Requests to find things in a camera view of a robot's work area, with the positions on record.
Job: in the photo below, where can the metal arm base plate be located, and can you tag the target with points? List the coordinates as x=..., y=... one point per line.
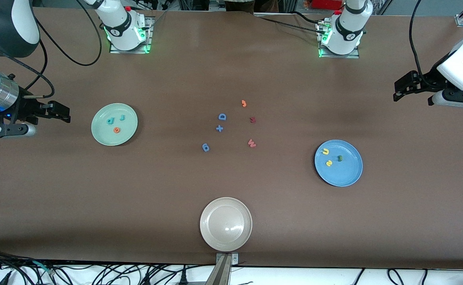
x=146, y=43
x=354, y=55

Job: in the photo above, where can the aluminium camera mount profile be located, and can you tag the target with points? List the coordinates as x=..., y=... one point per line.
x=223, y=269

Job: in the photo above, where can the red foam letter W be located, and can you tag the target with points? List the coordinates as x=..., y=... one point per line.
x=251, y=143

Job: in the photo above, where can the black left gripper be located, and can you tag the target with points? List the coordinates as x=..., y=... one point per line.
x=428, y=80

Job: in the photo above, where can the black power plug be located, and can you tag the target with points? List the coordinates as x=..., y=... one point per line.
x=182, y=279

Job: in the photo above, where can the blue foam letter D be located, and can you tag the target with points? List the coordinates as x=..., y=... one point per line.
x=220, y=116

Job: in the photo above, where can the pale green plate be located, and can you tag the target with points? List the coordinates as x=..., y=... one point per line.
x=104, y=136

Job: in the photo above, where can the brown table cover sheet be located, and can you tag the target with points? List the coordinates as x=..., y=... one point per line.
x=57, y=190

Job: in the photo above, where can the blue foam number 9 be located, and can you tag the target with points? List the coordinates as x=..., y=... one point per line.
x=203, y=147

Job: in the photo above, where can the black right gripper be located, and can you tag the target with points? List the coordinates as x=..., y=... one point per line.
x=26, y=108

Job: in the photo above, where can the blue plate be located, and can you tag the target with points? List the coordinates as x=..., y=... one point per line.
x=346, y=174

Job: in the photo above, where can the red box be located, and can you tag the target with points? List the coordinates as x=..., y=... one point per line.
x=326, y=4

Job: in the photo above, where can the beige plate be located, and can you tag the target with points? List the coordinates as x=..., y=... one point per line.
x=225, y=224

